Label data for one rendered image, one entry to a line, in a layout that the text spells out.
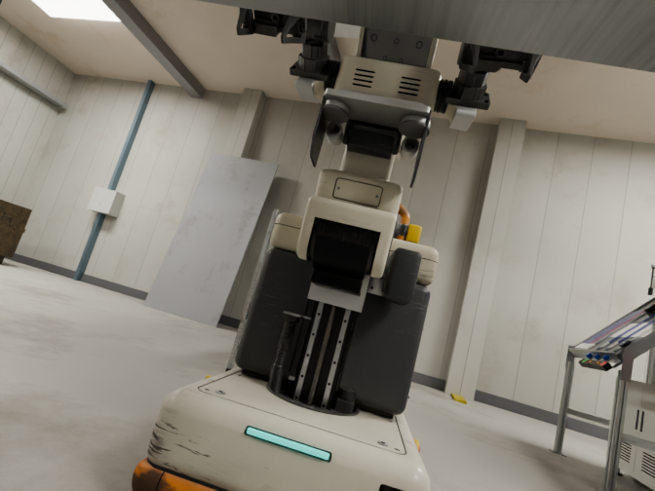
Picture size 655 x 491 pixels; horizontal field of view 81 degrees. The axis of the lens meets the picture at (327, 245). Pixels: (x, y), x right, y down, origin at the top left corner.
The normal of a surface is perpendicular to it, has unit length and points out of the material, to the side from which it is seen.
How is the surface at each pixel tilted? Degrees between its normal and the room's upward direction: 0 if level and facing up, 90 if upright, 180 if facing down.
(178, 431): 90
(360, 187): 98
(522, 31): 180
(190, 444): 90
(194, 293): 82
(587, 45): 180
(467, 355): 90
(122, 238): 90
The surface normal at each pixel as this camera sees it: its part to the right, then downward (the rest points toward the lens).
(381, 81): -0.13, -0.06
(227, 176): -0.18, -0.36
